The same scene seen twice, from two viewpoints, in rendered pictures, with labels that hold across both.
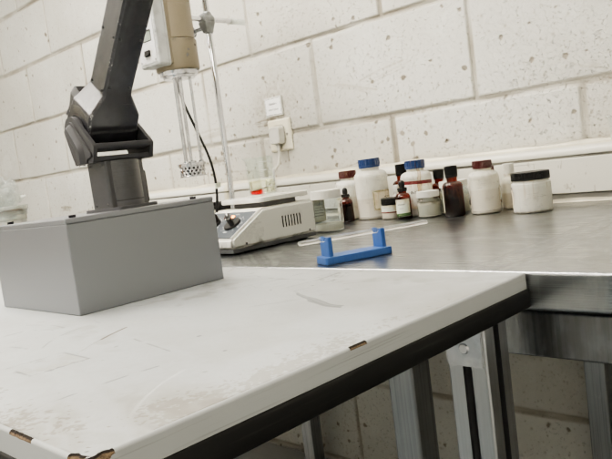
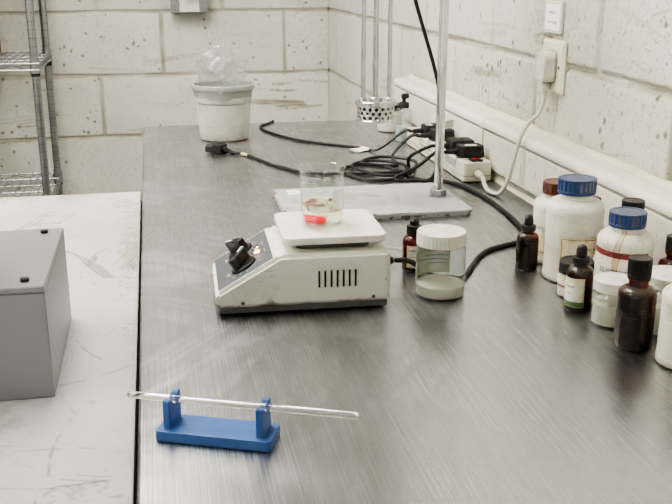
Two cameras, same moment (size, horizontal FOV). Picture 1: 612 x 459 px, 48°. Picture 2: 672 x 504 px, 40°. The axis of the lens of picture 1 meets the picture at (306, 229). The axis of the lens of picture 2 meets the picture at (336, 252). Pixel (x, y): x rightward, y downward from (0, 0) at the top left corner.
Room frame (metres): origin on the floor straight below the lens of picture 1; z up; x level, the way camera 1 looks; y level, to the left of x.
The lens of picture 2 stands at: (0.40, -0.54, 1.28)
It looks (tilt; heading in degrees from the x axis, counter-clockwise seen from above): 17 degrees down; 34
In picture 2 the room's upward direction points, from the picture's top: straight up
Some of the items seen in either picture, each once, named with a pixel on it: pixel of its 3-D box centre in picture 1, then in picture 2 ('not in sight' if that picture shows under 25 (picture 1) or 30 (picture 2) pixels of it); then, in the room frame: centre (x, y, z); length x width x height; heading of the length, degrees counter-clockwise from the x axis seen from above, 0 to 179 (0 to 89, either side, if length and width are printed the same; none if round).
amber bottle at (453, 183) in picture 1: (453, 190); (636, 301); (1.32, -0.29, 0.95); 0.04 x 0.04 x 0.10
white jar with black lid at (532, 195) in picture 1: (531, 191); not in sight; (1.22, -0.41, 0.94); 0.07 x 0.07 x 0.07
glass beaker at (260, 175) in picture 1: (259, 175); (320, 194); (1.26, 0.07, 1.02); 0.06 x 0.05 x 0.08; 111
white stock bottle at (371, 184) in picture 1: (372, 188); (574, 227); (1.49, -0.15, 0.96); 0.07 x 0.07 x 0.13
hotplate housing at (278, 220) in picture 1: (256, 223); (306, 262); (1.25, 0.09, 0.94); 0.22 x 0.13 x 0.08; 133
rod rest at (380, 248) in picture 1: (353, 245); (217, 418); (0.92, -0.06, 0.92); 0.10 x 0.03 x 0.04; 113
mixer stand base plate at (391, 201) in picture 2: not in sight; (368, 201); (1.66, 0.26, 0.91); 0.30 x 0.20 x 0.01; 135
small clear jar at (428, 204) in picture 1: (428, 203); (613, 300); (1.37, -0.25, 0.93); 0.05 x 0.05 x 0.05
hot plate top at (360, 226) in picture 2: (264, 198); (327, 226); (1.27, 0.07, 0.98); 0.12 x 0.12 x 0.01; 43
